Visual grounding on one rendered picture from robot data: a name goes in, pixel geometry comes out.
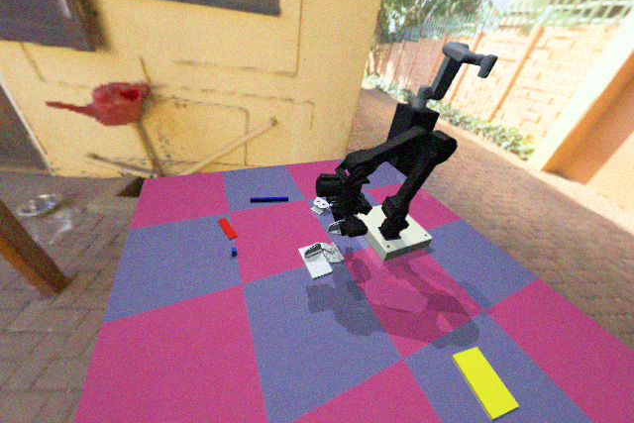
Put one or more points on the red flat bar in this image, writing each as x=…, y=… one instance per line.
x=227, y=228

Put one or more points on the yellow flat rectangular plate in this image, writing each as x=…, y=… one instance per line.
x=489, y=390

